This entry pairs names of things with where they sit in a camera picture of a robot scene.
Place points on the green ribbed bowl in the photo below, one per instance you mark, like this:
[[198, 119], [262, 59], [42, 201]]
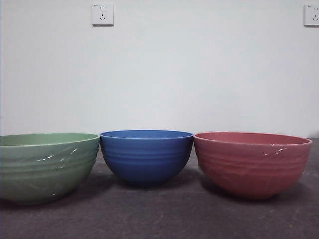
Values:
[[37, 169]]

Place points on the red ribbed bowl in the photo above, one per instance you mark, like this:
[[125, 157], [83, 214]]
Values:
[[249, 169]]

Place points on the blue ribbed bowl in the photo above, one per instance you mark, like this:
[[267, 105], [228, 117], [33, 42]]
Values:
[[147, 161]]

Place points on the white wall socket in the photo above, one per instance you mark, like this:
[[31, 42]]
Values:
[[312, 15], [102, 14]]

